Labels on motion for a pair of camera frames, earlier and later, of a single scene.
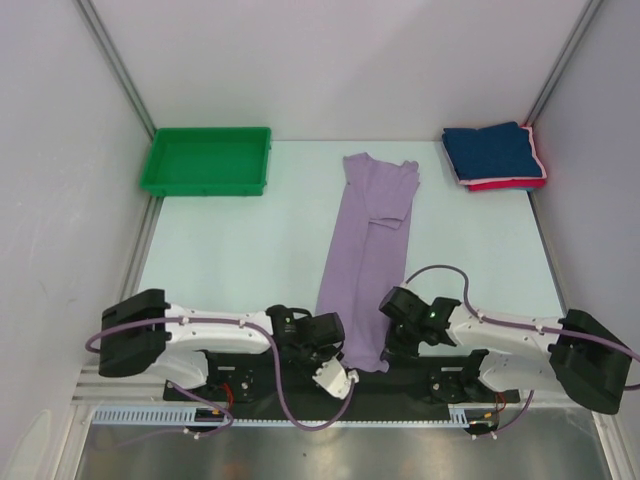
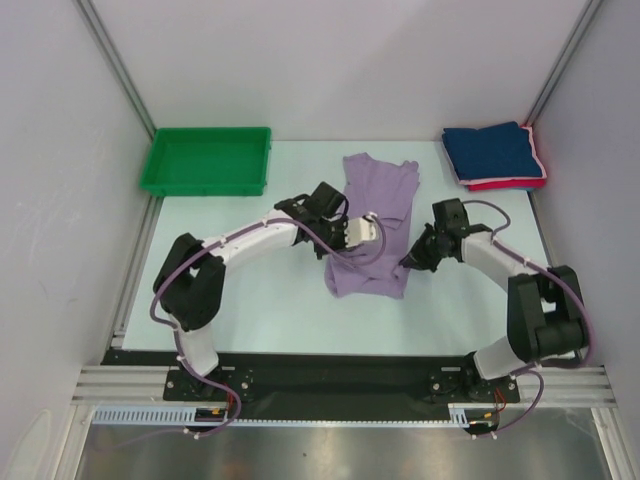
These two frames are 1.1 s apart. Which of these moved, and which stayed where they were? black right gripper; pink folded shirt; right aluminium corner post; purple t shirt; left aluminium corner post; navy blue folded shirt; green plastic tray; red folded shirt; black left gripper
Moved: black right gripper; black left gripper; purple t shirt
Stayed: red folded shirt; pink folded shirt; green plastic tray; navy blue folded shirt; right aluminium corner post; left aluminium corner post
